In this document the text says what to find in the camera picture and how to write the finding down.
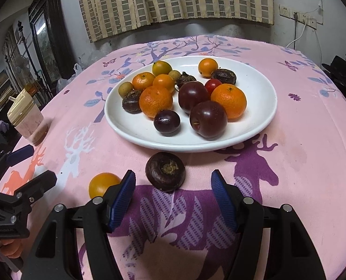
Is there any smooth orange fruit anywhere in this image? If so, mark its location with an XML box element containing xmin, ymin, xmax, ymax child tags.
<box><xmin>88</xmin><ymin>173</ymin><xmax>121</xmax><ymax>199</ymax></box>

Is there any dark round mangosteen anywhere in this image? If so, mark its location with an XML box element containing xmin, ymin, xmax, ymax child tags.
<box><xmin>145</xmin><ymin>152</ymin><xmax>186</xmax><ymax>193</ymax></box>

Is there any dark cherry with stem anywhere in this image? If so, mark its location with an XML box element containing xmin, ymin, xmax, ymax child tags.
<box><xmin>153</xmin><ymin>109</ymin><xmax>181</xmax><ymax>134</ymax></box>

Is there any dark passion fruit front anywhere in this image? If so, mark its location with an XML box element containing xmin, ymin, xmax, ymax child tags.
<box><xmin>122</xmin><ymin>90</ymin><xmax>142</xmax><ymax>114</ymax></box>

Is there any large dark plum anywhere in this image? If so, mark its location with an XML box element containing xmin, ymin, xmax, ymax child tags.
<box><xmin>178</xmin><ymin>81</ymin><xmax>210</xmax><ymax>114</ymax></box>

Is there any bumpy mandarin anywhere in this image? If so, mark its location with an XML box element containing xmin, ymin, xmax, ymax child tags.
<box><xmin>139</xmin><ymin>86</ymin><xmax>173</xmax><ymax>118</ymax></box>

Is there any red cherry tomato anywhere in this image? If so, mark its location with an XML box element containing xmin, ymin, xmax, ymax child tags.
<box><xmin>205</xmin><ymin>78</ymin><xmax>222</xmax><ymax>95</ymax></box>

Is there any small green yellow fruit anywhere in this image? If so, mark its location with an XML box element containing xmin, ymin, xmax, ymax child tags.
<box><xmin>118</xmin><ymin>82</ymin><xmax>134</xmax><ymax>98</ymax></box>

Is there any wrinkled passion fruit large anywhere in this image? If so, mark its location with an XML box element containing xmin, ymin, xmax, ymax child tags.
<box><xmin>211</xmin><ymin>68</ymin><xmax>237</xmax><ymax>85</ymax></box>

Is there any orange mandarin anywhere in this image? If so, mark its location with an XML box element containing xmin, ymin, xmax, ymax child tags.
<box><xmin>132</xmin><ymin>72</ymin><xmax>155</xmax><ymax>91</ymax></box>

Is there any small orange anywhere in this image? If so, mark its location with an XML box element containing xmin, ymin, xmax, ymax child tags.
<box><xmin>198</xmin><ymin>58</ymin><xmax>218</xmax><ymax>78</ymax></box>

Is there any yellow orange small fruit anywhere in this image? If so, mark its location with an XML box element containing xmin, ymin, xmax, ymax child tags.
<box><xmin>153</xmin><ymin>74</ymin><xmax>175</xmax><ymax>93</ymax></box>

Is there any yellow green lime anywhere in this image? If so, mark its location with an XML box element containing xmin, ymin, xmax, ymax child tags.
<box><xmin>152</xmin><ymin>60</ymin><xmax>172</xmax><ymax>77</ymax></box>

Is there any person's left hand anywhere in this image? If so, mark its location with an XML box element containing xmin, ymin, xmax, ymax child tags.
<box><xmin>0</xmin><ymin>239</ymin><xmax>23</xmax><ymax>260</ymax></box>

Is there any beige lidded tumbler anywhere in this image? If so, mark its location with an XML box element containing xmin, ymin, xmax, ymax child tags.
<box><xmin>7</xmin><ymin>89</ymin><xmax>49</xmax><ymax>146</ymax></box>

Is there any dark plum in plate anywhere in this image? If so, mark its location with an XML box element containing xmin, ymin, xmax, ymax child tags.
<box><xmin>190</xmin><ymin>101</ymin><xmax>228</xmax><ymax>138</ymax></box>

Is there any pink patterned tablecloth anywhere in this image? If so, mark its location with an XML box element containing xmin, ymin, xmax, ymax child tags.
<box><xmin>0</xmin><ymin>35</ymin><xmax>346</xmax><ymax>279</ymax></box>

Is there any mandarin in plate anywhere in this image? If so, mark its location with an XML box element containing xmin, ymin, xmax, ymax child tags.
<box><xmin>210</xmin><ymin>84</ymin><xmax>247</xmax><ymax>120</ymax></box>

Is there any white oval plate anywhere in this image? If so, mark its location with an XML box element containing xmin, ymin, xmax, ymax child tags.
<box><xmin>104</xmin><ymin>56</ymin><xmax>277</xmax><ymax>152</ymax></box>

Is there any small longan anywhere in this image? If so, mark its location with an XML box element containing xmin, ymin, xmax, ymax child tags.
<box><xmin>169</xmin><ymin>70</ymin><xmax>181</xmax><ymax>81</ymax></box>

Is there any wall power strip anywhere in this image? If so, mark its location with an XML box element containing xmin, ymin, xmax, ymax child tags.
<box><xmin>279</xmin><ymin>4</ymin><xmax>317</xmax><ymax>30</ymax></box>

